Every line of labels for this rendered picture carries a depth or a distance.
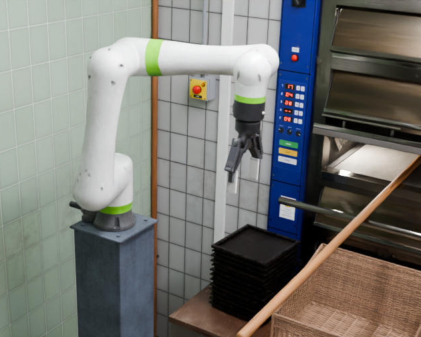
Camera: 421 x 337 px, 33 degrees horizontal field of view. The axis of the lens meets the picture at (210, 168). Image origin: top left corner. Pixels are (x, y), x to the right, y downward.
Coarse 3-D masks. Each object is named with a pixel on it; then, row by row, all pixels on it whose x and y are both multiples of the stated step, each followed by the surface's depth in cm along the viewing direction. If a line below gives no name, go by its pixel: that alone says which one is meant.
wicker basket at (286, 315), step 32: (352, 256) 310; (320, 288) 318; (352, 288) 310; (384, 288) 304; (416, 288) 297; (288, 320) 281; (320, 320) 306; (352, 320) 307; (384, 320) 304; (416, 320) 297
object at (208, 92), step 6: (192, 78) 324; (198, 78) 322; (204, 78) 322; (210, 78) 323; (192, 84) 324; (198, 84) 323; (210, 84) 323; (204, 90) 322; (210, 90) 324; (192, 96) 326; (198, 96) 324; (204, 96) 323; (210, 96) 325
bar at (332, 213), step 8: (280, 200) 281; (288, 200) 280; (304, 208) 276; (312, 208) 275; (320, 208) 273; (328, 216) 272; (336, 216) 270; (344, 216) 268; (352, 216) 267; (360, 224) 266; (368, 224) 264; (376, 224) 262; (384, 224) 261; (392, 232) 260; (400, 232) 258; (408, 232) 256; (416, 232) 256
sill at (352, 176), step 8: (328, 168) 312; (328, 176) 309; (336, 176) 307; (344, 176) 305; (352, 176) 305; (360, 176) 305; (344, 184) 306; (352, 184) 304; (360, 184) 302; (368, 184) 300; (376, 184) 298; (384, 184) 297; (400, 184) 298; (392, 192) 295; (400, 192) 294; (408, 192) 292; (416, 192) 290; (416, 200) 291
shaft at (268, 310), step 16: (416, 160) 317; (400, 176) 298; (384, 192) 281; (368, 208) 266; (352, 224) 253; (336, 240) 240; (320, 256) 229; (304, 272) 219; (288, 288) 210; (272, 304) 201; (256, 320) 193; (240, 336) 187
